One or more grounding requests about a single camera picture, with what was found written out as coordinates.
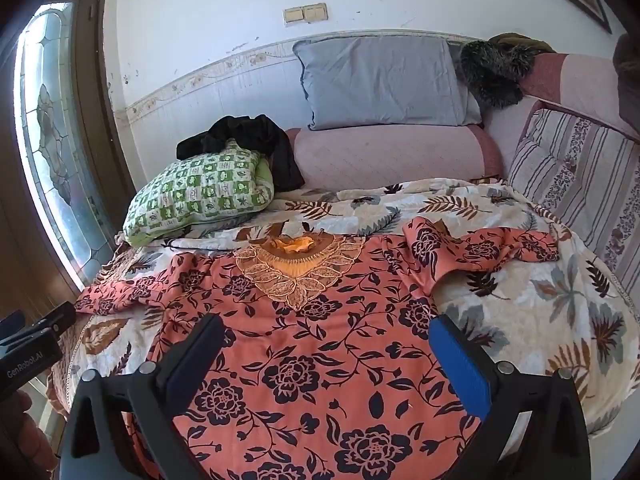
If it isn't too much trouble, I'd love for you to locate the orange black floral garment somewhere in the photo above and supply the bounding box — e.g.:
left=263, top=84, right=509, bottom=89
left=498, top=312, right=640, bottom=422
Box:
left=76, top=217, right=559, bottom=479

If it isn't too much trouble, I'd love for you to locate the person's left hand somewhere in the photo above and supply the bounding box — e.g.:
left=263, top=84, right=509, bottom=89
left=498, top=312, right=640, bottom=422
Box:
left=1, top=390, right=58, bottom=479

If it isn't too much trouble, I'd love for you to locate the leaf-pattern plush blanket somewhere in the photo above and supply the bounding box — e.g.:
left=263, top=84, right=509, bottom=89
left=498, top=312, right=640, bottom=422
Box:
left=47, top=179, right=639, bottom=434

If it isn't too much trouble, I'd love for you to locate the stained glass window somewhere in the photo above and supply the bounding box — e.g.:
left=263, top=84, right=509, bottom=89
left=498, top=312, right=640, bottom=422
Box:
left=13, top=1, right=113, bottom=289

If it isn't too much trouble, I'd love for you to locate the green white patterned pillow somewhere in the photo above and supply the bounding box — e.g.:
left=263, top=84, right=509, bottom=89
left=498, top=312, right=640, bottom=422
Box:
left=122, top=140, right=274, bottom=247

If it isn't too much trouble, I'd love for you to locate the striped floral cushion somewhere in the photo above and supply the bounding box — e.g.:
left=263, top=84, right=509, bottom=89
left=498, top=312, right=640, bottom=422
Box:
left=508, top=108, right=639, bottom=302

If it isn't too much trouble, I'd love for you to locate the black cloth on pillow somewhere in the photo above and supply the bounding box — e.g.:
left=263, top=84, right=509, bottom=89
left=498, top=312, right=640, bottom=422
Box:
left=176, top=115, right=305, bottom=193

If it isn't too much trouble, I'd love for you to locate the pink quilted bolster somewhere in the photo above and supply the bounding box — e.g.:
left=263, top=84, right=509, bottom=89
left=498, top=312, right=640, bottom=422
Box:
left=288, top=125, right=503, bottom=191

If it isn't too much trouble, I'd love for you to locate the dark furry garment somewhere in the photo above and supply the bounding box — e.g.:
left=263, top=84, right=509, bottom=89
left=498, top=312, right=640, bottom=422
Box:
left=457, top=32, right=554, bottom=110

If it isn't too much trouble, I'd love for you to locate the grey pillow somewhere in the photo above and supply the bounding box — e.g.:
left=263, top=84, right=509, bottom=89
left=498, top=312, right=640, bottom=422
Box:
left=293, top=35, right=482, bottom=130

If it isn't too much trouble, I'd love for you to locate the beige wall switch plate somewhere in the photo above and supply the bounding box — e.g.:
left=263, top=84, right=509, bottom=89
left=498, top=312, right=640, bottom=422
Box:
left=283, top=3, right=329, bottom=26

